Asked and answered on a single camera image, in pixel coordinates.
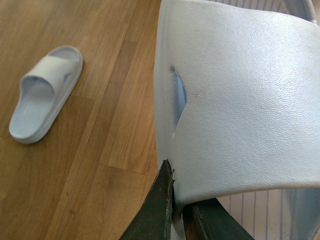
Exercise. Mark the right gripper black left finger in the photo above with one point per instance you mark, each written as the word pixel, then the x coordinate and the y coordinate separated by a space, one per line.
pixel 154 218

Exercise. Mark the light blue slide slipper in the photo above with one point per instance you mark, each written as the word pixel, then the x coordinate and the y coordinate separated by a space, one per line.
pixel 237 111
pixel 43 92

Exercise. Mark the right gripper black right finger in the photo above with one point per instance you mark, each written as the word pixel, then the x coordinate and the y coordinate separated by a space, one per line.
pixel 208 220

